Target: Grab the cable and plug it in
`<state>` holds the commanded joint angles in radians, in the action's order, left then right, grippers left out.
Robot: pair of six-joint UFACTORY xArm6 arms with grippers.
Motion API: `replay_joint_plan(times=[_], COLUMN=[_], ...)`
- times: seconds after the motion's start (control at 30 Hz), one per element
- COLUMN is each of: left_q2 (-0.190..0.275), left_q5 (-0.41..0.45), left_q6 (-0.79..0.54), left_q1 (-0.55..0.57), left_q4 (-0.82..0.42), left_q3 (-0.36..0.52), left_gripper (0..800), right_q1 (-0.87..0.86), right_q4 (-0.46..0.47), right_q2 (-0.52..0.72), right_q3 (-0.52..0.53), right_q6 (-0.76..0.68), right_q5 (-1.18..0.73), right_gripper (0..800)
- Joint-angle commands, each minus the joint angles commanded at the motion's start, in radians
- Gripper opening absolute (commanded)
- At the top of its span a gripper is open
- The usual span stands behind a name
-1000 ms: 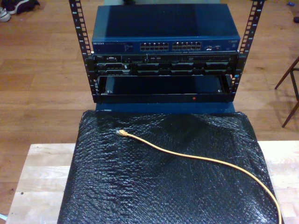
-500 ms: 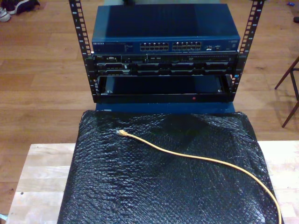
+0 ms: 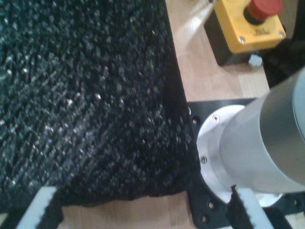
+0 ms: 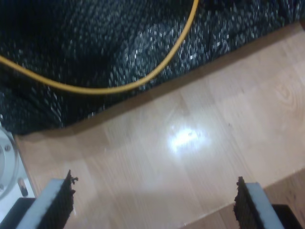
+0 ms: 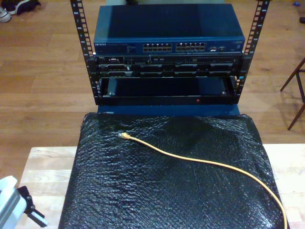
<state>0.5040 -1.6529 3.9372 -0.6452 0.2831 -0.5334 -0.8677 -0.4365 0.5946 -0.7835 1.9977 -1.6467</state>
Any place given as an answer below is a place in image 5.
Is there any yellow network cable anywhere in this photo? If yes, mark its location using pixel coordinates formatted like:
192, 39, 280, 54
118, 132, 288, 229

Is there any black bubble wrap mat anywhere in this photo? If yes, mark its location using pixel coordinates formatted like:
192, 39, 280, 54
58, 112, 290, 229

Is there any black empty rack tray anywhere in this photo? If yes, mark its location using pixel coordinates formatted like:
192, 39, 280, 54
94, 76, 240, 106

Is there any black Dell rack server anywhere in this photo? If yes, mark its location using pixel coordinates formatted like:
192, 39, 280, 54
87, 54, 244, 78

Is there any dark sneaker white sole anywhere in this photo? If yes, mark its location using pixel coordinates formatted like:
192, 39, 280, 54
4, 0, 41, 15

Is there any brown wooden chair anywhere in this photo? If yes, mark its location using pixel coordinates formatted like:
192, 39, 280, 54
280, 57, 305, 131

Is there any blue rack base plate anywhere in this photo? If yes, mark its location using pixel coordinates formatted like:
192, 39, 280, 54
97, 104, 241, 118

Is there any black perforated rack post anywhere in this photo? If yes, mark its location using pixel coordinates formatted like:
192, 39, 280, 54
70, 0, 102, 106
234, 0, 271, 104

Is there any blue Netgear network switch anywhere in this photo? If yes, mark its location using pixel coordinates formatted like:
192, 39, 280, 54
93, 3, 246, 57

